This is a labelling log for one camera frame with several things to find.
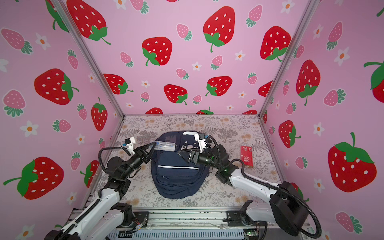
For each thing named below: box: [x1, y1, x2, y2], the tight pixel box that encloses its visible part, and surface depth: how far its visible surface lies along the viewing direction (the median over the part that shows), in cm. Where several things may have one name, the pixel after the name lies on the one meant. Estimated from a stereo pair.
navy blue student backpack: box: [151, 130, 210, 199], surface depth 82 cm
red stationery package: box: [240, 146, 253, 168], surface depth 102 cm
